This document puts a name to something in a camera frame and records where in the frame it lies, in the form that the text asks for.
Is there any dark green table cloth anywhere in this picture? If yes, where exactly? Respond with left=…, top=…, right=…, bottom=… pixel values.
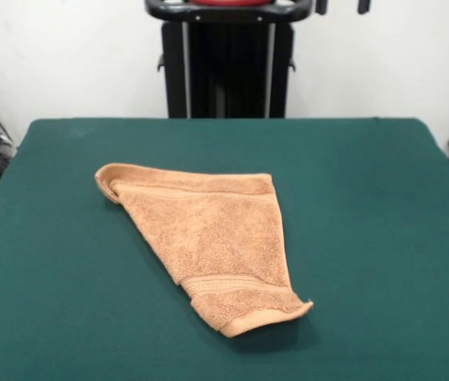
left=0, top=116, right=449, bottom=381

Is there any tan terry towel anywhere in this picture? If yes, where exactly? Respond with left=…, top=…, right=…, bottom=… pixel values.
left=94, top=161, right=314, bottom=339

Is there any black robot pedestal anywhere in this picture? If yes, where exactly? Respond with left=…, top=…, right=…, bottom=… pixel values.
left=144, top=0, right=313, bottom=120

